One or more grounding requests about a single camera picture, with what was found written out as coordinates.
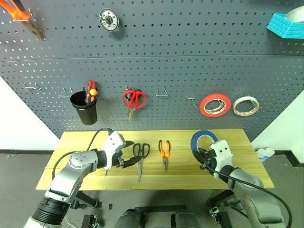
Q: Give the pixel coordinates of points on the orange round-headed tool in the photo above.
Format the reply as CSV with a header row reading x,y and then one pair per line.
x,y
93,92

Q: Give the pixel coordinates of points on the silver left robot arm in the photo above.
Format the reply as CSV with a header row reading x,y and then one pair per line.
x,y
71,175

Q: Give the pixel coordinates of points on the silver round metal disc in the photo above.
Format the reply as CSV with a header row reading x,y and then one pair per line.
x,y
102,16

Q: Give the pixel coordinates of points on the red tape roll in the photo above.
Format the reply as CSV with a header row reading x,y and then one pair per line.
x,y
202,105

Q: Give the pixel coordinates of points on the wide white roll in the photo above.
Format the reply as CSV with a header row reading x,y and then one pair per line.
x,y
297,14

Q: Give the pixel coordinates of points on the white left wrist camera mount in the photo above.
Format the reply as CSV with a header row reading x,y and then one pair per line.
x,y
114,142

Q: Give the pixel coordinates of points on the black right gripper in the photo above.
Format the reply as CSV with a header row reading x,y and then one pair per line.
x,y
208,159

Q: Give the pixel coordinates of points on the small black floor block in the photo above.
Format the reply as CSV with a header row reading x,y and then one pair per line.
x,y
110,206

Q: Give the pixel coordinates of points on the clear plastic water bottle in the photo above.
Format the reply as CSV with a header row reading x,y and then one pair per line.
x,y
260,155
268,152

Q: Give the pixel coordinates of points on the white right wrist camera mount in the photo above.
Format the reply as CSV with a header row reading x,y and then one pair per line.
x,y
222,149

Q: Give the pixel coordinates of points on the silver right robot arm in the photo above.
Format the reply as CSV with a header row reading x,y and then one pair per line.
x,y
249,190

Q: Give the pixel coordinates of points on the dark grey metal pegboard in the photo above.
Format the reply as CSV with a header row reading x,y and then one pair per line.
x,y
166,59

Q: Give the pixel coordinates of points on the large orange pliers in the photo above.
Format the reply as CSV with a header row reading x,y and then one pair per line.
x,y
17,12

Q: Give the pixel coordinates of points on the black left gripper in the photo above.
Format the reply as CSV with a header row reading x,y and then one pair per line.
x,y
118,160

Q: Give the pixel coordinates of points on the cyan brick-patterned box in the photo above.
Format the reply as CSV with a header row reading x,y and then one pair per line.
x,y
285,28

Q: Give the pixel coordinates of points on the blue tape roll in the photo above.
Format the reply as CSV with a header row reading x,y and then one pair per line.
x,y
204,132

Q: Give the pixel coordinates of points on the black plastic cup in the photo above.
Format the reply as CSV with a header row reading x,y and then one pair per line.
x,y
86,114

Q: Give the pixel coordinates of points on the white tape roll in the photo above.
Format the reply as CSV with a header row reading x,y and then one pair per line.
x,y
245,97

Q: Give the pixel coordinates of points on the orange needle-nose pliers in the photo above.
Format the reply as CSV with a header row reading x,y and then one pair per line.
x,y
164,156

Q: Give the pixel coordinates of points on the dark grey rounded shape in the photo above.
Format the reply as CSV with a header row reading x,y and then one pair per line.
x,y
129,218
184,219

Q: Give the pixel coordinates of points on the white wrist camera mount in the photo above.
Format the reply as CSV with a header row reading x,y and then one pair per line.
x,y
222,149
114,142

